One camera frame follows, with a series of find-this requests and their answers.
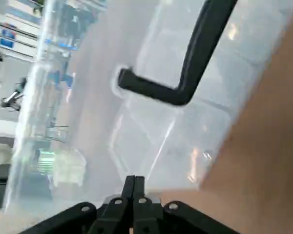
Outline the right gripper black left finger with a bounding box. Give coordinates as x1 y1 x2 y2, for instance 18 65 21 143
14 175 136 234

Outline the clear plastic compartment box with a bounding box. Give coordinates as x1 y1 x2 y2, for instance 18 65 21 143
3 0 293 216

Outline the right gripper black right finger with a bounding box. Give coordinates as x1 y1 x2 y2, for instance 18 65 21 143
134 175 238 234

